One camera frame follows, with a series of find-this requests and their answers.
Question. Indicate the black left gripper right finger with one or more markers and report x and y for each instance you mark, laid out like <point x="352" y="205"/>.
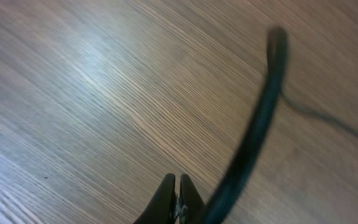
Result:
<point x="189" y="201"/>

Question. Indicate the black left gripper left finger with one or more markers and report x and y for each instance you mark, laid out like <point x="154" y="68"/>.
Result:
<point x="161" y="208"/>

